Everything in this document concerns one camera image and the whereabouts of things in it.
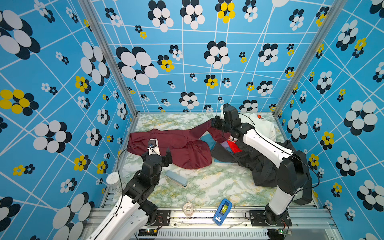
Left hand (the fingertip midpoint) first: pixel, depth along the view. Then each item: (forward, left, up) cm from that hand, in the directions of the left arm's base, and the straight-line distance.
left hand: (161, 148), depth 74 cm
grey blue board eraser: (-8, -6, -19) cm, 21 cm away
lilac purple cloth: (+15, -37, -18) cm, 44 cm away
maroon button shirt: (+12, -13, -20) cm, 27 cm away
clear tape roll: (-23, -13, -21) cm, 34 cm away
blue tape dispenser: (-25, -30, -18) cm, 43 cm away
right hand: (+19, -26, 0) cm, 32 cm away
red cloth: (+13, -42, -19) cm, 48 cm away
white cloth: (+24, -63, -12) cm, 68 cm away
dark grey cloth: (-2, -52, -18) cm, 55 cm away
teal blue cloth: (+18, -28, -20) cm, 39 cm away
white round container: (-13, +23, -8) cm, 27 cm away
